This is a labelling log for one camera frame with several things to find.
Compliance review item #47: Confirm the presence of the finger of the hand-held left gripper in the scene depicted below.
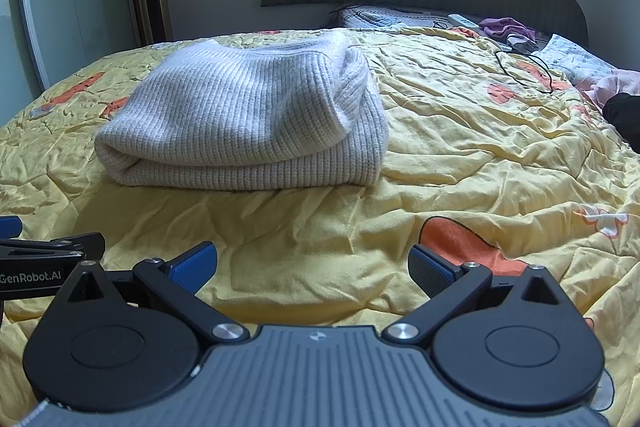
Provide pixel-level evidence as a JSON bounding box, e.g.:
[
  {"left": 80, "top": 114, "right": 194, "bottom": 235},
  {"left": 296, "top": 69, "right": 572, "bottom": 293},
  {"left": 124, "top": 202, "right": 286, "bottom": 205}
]
[
  {"left": 0, "top": 215, "right": 24, "bottom": 239},
  {"left": 0, "top": 231, "right": 106, "bottom": 259}
]

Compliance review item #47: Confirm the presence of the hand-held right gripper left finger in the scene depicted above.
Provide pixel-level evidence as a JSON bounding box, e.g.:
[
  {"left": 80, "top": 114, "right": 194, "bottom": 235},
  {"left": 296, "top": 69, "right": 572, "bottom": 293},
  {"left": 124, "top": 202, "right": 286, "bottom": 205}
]
[{"left": 65, "top": 242, "right": 251, "bottom": 351}]

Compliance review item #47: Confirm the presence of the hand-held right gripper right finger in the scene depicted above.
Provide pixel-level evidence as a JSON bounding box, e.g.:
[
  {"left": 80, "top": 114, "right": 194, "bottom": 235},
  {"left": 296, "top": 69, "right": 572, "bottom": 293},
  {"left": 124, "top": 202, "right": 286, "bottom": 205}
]
[{"left": 382, "top": 244, "right": 576, "bottom": 349}]

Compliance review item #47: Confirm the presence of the white knit sweater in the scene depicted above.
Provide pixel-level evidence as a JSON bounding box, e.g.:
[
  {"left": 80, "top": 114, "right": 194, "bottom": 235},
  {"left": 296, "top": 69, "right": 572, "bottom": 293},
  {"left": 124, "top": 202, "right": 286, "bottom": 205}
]
[{"left": 93, "top": 29, "right": 390, "bottom": 190}]

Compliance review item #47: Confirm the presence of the yellow printed quilt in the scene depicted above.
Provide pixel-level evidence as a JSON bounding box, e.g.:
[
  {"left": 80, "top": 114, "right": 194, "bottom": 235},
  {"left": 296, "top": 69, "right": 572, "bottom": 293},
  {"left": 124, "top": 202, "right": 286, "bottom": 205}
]
[{"left": 0, "top": 24, "right": 640, "bottom": 427}]

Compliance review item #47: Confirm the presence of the dark cloth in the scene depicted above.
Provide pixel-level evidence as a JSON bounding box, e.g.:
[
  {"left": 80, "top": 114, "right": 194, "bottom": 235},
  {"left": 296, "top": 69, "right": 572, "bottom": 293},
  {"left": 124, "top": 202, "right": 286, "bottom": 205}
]
[{"left": 602, "top": 92, "right": 640, "bottom": 140}]

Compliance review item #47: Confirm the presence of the white remote control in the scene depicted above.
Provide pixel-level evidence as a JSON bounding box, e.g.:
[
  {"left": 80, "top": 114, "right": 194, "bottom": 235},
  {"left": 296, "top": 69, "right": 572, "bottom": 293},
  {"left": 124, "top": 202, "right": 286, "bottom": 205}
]
[{"left": 447, "top": 13, "right": 480, "bottom": 30}]

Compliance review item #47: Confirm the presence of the purple cloth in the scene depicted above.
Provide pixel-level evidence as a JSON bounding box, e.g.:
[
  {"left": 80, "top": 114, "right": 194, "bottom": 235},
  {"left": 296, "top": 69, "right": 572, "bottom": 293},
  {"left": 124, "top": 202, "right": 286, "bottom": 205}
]
[{"left": 478, "top": 17, "right": 539, "bottom": 44}]

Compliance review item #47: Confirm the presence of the blue patterned pillow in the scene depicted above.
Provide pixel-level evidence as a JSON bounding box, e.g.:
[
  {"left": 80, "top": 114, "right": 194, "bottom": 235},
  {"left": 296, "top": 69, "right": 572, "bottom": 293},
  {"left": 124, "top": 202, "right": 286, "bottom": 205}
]
[{"left": 331, "top": 4, "right": 482, "bottom": 31}]

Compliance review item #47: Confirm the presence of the light patterned pillow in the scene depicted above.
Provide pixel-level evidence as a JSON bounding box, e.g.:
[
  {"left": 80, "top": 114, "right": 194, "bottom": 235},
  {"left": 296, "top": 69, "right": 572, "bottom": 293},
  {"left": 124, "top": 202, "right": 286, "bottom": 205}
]
[{"left": 541, "top": 34, "right": 619, "bottom": 84}]

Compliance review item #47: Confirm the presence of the pink cloth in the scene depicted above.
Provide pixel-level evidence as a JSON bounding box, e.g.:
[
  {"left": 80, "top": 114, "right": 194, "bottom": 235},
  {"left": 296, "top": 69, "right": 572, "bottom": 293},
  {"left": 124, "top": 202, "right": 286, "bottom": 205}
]
[{"left": 581, "top": 69, "right": 640, "bottom": 111}]

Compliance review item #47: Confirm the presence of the black cable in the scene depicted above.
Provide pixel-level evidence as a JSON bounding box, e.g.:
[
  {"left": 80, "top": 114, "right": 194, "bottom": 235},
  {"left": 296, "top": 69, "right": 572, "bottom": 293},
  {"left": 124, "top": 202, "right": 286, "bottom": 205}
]
[{"left": 494, "top": 49, "right": 556, "bottom": 96}]

